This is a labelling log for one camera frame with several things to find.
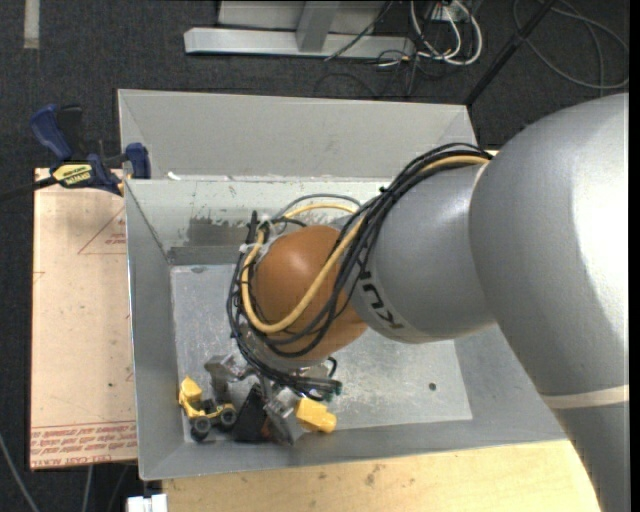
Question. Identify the black wedge-shaped object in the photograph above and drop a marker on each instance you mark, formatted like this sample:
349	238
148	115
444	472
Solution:
251	420

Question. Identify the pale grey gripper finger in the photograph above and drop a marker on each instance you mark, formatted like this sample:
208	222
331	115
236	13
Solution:
218	376
283	414

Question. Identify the yellow toy loader truck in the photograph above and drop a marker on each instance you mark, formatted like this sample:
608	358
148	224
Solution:
200	406

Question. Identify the yellow toy block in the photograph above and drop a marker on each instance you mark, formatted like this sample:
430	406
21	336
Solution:
315	416

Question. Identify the grey metal bin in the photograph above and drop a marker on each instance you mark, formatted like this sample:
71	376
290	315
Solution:
280	145

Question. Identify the brown cardboard board, red print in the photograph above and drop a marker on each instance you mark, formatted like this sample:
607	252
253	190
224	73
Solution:
80	310

